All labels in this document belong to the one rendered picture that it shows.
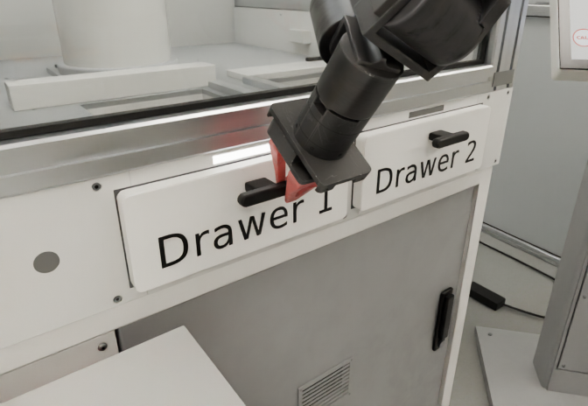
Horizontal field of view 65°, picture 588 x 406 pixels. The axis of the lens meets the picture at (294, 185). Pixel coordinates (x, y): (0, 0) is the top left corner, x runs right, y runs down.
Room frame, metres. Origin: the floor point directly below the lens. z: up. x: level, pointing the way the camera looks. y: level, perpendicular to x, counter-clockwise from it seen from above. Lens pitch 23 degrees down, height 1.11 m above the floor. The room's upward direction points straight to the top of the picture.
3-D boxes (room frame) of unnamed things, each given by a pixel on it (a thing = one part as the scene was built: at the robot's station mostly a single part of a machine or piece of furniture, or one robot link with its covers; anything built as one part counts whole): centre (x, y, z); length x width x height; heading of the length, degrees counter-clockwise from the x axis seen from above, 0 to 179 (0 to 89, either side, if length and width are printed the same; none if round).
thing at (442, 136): (0.65, -0.22, 0.91); 0.07 x 0.04 x 0.01; 126
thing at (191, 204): (0.48, 0.05, 0.87); 0.29 x 0.02 x 0.11; 126
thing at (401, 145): (0.67, -0.20, 0.87); 0.29 x 0.02 x 0.11; 126
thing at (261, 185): (0.46, 0.03, 0.91); 0.07 x 0.04 x 0.01; 126
